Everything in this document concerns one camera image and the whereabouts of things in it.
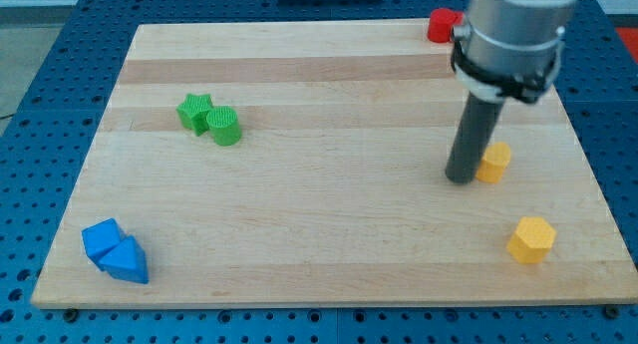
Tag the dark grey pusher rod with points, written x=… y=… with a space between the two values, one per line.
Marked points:
x=476 y=126

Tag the yellow heart block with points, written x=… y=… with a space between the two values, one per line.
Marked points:
x=494 y=162

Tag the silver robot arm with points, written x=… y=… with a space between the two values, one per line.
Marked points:
x=502 y=49

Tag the yellow hexagon block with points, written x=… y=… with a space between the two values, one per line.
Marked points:
x=532 y=240

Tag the red block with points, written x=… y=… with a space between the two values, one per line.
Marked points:
x=441 y=24

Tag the wooden board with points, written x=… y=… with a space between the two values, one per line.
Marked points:
x=335 y=194

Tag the green cylinder block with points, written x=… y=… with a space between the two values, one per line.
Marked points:
x=224 y=126

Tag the green star block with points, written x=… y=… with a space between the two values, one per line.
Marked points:
x=192 y=112

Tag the blue triangle block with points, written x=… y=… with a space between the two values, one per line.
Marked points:
x=127 y=262

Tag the blue cube block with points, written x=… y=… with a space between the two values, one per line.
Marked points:
x=99 y=239

